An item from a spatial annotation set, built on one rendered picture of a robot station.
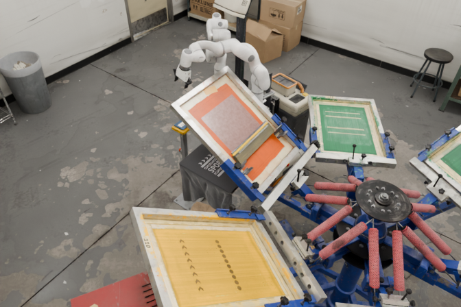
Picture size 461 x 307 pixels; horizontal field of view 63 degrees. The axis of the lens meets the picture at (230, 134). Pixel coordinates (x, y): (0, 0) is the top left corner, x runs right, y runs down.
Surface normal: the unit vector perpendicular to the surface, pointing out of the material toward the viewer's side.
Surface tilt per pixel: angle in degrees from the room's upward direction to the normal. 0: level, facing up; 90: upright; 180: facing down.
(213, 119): 32
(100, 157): 0
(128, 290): 0
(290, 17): 90
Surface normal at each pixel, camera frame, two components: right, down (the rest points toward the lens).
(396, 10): -0.59, 0.52
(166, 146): 0.02, -0.76
